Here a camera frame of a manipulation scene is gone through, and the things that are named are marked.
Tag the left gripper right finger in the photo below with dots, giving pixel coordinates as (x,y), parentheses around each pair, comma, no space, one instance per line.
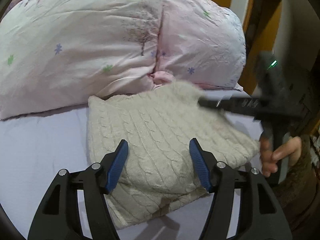
(260,217)

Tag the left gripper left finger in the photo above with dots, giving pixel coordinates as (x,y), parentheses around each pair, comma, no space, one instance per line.
(57,216)

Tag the beige cable-knit sweater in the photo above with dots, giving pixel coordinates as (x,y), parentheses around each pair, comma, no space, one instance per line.
(158,176)

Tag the person's right hand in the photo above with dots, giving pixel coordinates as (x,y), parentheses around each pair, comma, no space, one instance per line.
(269,158)

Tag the brown fuzzy right sleeve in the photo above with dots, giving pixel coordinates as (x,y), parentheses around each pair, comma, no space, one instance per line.
(298,194)

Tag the lavender bed sheet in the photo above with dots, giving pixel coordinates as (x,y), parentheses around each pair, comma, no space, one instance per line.
(37,146)

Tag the pink floral pillow right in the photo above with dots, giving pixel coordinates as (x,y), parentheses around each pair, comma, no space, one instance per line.
(201,42)

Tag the pink floral pillow with tree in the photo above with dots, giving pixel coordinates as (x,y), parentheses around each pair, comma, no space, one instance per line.
(58,53)

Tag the wooden bed frame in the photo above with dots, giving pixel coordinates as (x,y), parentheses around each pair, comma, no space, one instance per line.
(260,25)

